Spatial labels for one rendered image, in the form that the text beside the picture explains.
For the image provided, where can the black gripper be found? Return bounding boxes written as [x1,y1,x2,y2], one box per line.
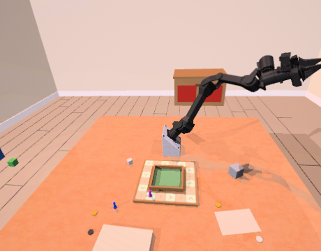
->
[274,55,321,87]

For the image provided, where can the white die with black pips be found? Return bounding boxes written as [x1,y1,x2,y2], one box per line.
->
[127,158,133,165]

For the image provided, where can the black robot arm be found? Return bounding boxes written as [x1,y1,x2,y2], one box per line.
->
[167,52,292,141]

